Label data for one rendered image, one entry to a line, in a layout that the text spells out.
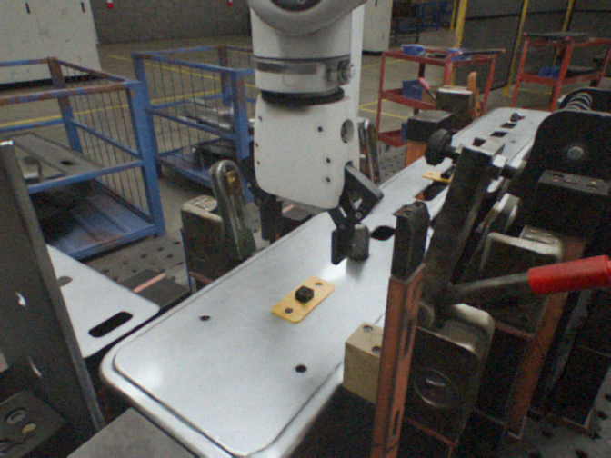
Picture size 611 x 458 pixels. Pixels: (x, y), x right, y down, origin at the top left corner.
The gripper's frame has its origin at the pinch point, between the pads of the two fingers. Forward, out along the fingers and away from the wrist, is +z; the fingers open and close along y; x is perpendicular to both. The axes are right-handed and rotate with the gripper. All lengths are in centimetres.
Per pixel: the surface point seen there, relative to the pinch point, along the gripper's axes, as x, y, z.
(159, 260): -23, 64, 38
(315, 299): -0.3, -1.1, 7.8
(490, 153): 1.6, -17.2, -13.2
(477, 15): -542, 144, 4
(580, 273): 0.9, -24.5, -5.5
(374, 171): -39.7, 12.0, 7.2
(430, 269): 1.8, -14.4, -2.5
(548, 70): -484, 50, 49
